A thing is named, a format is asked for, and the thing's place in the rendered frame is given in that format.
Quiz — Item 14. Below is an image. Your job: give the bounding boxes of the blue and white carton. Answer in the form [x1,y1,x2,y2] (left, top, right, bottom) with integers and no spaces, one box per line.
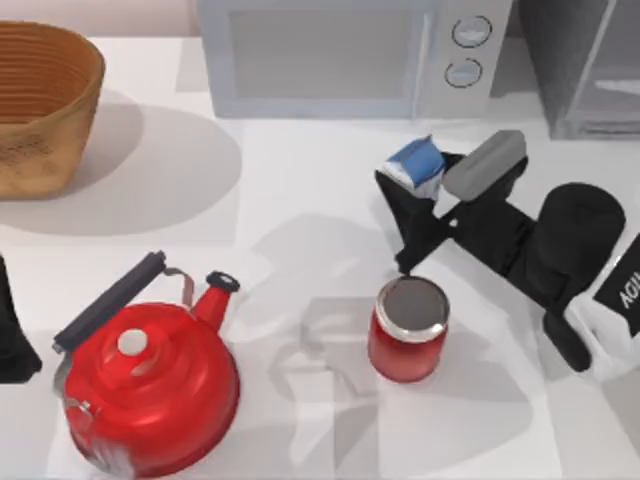
[384,134,447,202]

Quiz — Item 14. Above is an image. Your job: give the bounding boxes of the pale microwave oven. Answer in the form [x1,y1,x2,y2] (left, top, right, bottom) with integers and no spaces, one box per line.
[196,0,512,122]

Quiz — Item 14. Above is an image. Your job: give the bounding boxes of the round microwave knob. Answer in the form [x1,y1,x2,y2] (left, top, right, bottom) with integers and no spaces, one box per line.
[451,13,494,48]
[443,56,485,91]

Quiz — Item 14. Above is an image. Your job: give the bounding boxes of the red can with metal lid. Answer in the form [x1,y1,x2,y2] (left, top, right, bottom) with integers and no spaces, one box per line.
[367,274,452,385]

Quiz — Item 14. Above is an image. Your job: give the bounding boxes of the pale microwave door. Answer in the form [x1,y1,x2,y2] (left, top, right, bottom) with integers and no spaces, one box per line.
[198,0,432,120]

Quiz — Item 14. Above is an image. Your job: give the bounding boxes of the woven brown basket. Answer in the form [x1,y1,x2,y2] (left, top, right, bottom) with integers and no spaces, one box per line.
[0,19,107,202]

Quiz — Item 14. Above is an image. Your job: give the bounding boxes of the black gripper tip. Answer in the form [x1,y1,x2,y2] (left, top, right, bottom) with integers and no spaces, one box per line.
[0,253,44,387]

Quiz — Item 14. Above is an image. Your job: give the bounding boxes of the red kettle with black handle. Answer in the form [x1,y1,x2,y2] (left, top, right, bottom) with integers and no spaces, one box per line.
[51,250,242,480]

